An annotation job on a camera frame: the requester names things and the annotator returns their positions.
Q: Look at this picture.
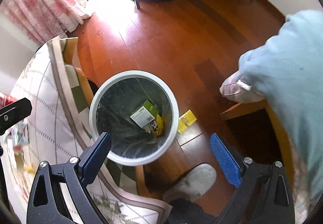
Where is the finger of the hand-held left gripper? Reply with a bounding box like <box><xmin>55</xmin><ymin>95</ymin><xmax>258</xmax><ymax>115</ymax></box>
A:
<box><xmin>0</xmin><ymin>98</ymin><xmax>33</xmax><ymax>136</ymax></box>

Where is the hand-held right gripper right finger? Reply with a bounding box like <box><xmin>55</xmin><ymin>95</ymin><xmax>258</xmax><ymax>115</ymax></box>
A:
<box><xmin>210</xmin><ymin>133</ymin><xmax>296</xmax><ymax>224</ymax></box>

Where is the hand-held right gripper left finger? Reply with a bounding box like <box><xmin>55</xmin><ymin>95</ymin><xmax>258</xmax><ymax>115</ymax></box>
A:
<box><xmin>26</xmin><ymin>132</ymin><xmax>112</xmax><ymax>224</ymax></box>

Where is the light blue pajama leg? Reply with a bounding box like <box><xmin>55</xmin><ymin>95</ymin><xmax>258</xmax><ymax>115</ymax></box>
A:
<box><xmin>238</xmin><ymin>9</ymin><xmax>323</xmax><ymax>204</ymax></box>

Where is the yellow packet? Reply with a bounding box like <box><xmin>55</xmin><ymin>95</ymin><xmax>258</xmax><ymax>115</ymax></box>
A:
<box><xmin>177</xmin><ymin>110</ymin><xmax>198</xmax><ymax>134</ymax></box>

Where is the wooden chair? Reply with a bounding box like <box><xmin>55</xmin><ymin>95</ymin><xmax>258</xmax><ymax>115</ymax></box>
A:
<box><xmin>220</xmin><ymin>100</ymin><xmax>296</xmax><ymax>184</ymax></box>

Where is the white round trash bin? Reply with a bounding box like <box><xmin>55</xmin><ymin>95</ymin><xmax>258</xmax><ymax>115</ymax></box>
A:
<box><xmin>89</xmin><ymin>70</ymin><xmax>179</xmax><ymax>165</ymax></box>

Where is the pink slipper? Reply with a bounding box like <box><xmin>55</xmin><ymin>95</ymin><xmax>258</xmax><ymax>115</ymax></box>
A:
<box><xmin>219</xmin><ymin>71</ymin><xmax>266</xmax><ymax>104</ymax></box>

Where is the yellow snack wrapper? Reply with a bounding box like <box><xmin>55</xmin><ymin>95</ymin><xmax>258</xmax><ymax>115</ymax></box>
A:
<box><xmin>147</xmin><ymin>115</ymin><xmax>165</xmax><ymax>137</ymax></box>

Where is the patterned tablecloth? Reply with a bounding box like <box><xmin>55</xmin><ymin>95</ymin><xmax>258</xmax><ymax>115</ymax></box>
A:
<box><xmin>5</xmin><ymin>36</ymin><xmax>172</xmax><ymax>224</ymax></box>

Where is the green and white carton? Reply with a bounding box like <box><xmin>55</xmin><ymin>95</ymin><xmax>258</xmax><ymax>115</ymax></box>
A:
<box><xmin>130</xmin><ymin>100</ymin><xmax>159</xmax><ymax>128</ymax></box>

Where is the white fluffy slipper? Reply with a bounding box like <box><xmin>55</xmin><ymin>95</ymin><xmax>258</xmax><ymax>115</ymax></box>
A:
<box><xmin>163</xmin><ymin>163</ymin><xmax>217</xmax><ymax>205</ymax></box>

